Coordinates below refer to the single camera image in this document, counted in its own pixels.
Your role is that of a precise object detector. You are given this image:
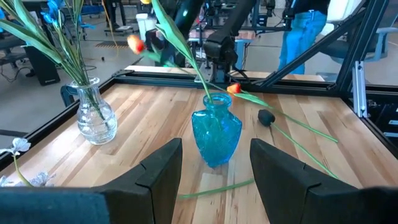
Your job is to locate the orange artificial tulip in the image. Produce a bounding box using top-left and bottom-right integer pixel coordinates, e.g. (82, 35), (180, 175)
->
(226, 82), (339, 144)
(126, 34), (178, 68)

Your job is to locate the blue artificial flower spray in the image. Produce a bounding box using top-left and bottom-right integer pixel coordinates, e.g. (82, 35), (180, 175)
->
(0, 0), (109, 130)

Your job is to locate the white bin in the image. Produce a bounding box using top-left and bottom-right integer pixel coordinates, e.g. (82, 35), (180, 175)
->
(136, 12), (159, 41)

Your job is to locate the black box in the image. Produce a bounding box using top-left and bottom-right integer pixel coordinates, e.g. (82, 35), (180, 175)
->
(24, 45), (62, 87)

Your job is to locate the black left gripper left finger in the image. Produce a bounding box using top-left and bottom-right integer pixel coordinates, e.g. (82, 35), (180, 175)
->
(0, 138), (183, 224)

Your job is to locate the black aluminium table frame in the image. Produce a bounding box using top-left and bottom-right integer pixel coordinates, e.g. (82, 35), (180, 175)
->
(0, 0), (398, 172)

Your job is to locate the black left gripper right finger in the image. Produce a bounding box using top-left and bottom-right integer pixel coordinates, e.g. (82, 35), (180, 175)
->
(249, 138), (398, 224)

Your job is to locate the clear glass vase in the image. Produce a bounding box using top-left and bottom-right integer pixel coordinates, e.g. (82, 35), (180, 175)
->
(70, 77), (118, 146)

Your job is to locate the yellow-black striped floor mat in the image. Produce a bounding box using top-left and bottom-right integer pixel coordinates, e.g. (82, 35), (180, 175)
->
(95, 40), (121, 50)

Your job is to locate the blue glass vase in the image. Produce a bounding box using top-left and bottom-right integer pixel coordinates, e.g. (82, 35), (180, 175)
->
(191, 92), (243, 168)

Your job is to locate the white artificial flower spray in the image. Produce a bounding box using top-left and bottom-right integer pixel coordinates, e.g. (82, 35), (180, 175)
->
(0, 138), (56, 188)

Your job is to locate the silver aluminium extrusion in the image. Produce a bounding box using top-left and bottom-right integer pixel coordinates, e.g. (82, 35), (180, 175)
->
(352, 60), (368, 119)

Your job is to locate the person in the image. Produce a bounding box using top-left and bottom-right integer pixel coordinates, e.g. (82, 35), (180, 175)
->
(277, 0), (332, 75)

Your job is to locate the white and grey office chair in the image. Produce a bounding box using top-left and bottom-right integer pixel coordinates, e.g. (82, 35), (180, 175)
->
(322, 0), (398, 63)

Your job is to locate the black artificial tulip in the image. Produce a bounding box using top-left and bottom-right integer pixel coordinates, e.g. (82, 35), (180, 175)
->
(257, 108), (340, 180)
(178, 178), (255, 200)

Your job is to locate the black arched bracket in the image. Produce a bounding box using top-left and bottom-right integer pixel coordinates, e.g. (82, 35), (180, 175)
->
(60, 83), (80, 108)

